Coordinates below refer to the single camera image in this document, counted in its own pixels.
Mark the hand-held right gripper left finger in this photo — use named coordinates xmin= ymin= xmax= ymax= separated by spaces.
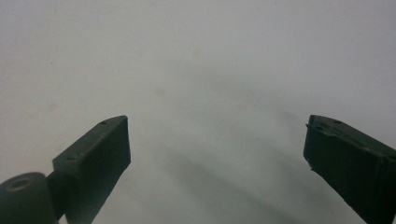
xmin=46 ymin=115 xmax=132 ymax=224

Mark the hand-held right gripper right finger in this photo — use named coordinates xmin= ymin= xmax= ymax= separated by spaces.
xmin=303 ymin=114 xmax=396 ymax=224

